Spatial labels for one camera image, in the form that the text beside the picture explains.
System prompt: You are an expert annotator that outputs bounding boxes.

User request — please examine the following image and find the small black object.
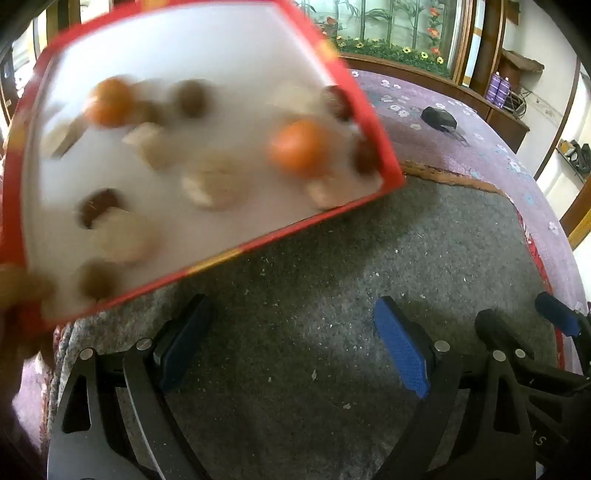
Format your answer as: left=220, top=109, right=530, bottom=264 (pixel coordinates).
left=422, top=106, right=459, bottom=134

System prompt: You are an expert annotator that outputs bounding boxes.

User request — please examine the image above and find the purple floral tablecloth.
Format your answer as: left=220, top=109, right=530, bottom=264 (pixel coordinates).
left=9, top=69, right=591, bottom=444

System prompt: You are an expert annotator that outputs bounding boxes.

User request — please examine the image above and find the orange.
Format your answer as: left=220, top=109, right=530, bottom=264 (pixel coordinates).
left=83, top=76, right=139, bottom=129
left=268, top=119, right=334, bottom=178

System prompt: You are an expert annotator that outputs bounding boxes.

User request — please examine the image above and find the brown kiwi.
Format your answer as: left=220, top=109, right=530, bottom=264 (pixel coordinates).
left=171, top=79, right=214, bottom=118
left=76, top=258, right=123, bottom=301

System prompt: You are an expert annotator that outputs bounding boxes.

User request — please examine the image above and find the glass panel with flower decor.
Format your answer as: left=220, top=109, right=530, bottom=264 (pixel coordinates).
left=295, top=0, right=476, bottom=79

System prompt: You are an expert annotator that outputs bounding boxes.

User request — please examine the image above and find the shoe rack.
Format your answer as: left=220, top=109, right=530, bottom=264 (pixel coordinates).
left=555, top=137, right=591, bottom=182

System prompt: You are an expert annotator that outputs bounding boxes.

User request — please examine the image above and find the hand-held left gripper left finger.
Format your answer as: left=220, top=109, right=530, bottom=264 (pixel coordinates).
left=46, top=293, right=215, bottom=480

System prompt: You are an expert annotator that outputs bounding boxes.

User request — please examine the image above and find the grey felt mat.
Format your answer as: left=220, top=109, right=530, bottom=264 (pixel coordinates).
left=46, top=175, right=561, bottom=480

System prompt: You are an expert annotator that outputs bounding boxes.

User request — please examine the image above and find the red cardboard tray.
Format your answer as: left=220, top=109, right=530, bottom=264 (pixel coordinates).
left=0, top=0, right=407, bottom=333

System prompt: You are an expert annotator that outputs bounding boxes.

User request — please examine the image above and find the beige fibrous chunk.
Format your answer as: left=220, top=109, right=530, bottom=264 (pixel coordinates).
left=122, top=122, right=178, bottom=169
left=182, top=154, right=252, bottom=210
left=44, top=115, right=88, bottom=158
left=305, top=175, right=345, bottom=208
left=92, top=210, right=160, bottom=264

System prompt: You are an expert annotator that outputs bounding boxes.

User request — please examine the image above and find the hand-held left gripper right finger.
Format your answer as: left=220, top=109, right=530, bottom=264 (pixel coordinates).
left=373, top=296, right=536, bottom=480

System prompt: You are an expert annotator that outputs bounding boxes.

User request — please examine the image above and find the person's left hand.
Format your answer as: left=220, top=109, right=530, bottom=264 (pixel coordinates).
left=0, top=263, right=54, bottom=365

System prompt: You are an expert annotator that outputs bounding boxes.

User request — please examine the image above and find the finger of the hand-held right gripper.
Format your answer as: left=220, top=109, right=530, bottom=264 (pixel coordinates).
left=475, top=309, right=591, bottom=398
left=536, top=292, right=591, bottom=370

